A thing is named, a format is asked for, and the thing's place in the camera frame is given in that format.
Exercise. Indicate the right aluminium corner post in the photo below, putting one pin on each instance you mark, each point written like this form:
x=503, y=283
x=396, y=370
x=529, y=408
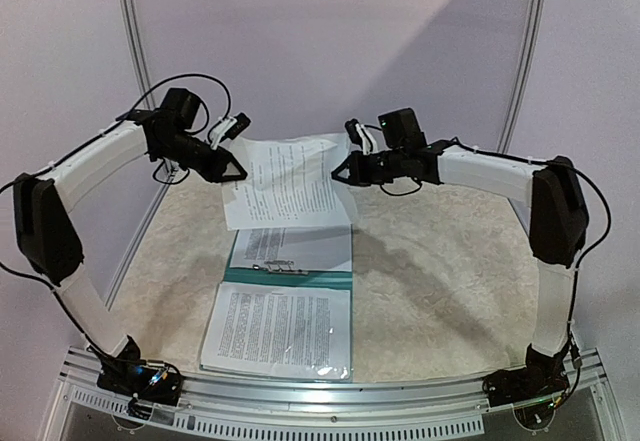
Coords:
x=525, y=60

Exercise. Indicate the left aluminium corner post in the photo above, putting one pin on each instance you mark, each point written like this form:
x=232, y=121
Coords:
x=136, y=47

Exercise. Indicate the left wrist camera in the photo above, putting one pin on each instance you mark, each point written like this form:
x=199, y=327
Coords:
x=227, y=128

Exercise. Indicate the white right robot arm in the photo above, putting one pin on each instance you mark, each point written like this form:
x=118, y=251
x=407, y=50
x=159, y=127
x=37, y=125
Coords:
x=550, y=191

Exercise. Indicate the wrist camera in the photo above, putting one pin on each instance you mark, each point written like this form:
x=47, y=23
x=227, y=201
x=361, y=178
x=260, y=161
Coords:
x=399, y=128
x=227, y=128

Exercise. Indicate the green file folder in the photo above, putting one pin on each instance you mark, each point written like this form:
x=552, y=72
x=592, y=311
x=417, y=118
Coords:
x=315, y=279

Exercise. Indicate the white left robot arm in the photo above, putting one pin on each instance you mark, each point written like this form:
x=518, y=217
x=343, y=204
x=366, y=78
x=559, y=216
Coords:
x=47, y=117

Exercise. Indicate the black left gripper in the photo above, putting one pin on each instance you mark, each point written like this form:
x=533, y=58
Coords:
x=216, y=169

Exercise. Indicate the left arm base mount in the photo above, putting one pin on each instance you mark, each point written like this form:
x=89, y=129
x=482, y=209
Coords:
x=128, y=374

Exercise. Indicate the aluminium front rail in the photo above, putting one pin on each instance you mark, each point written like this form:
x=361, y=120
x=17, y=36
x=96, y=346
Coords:
x=227, y=408

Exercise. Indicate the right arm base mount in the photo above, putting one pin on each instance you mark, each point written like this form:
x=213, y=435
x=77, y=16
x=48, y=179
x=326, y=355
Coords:
x=541, y=376

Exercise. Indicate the aluminium corner post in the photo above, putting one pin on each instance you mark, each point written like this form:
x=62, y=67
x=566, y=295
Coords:
x=525, y=60
x=136, y=47

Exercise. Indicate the printed text sheet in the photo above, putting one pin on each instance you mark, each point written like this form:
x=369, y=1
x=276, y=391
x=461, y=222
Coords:
x=295, y=333
x=312, y=249

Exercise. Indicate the metal folder clip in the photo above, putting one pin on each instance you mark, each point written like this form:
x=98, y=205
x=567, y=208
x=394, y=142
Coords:
x=281, y=267

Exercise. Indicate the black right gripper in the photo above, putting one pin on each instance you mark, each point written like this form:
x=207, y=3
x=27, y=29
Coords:
x=360, y=169

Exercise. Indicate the white paper stack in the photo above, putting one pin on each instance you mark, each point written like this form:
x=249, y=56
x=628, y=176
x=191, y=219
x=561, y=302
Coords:
x=289, y=184

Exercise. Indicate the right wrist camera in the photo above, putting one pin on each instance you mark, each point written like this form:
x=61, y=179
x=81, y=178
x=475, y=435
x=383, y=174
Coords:
x=399, y=128

